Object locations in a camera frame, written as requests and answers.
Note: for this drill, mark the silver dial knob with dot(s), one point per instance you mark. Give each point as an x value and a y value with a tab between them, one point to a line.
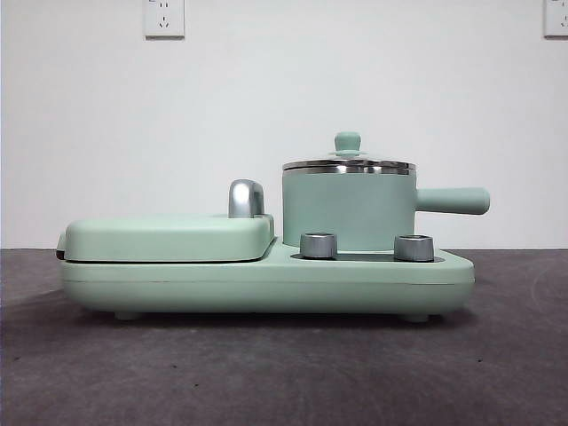
318	245
413	248

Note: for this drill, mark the mint green breakfast machine base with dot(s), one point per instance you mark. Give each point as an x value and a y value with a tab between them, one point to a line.
266	284

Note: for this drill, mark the white wall socket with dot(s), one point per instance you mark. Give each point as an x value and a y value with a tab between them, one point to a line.
557	18
163	18

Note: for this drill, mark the glass lid with green knob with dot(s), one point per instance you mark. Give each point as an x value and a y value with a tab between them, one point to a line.
349	142

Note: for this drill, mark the mint green griddle cover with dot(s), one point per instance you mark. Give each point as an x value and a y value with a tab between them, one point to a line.
168	237

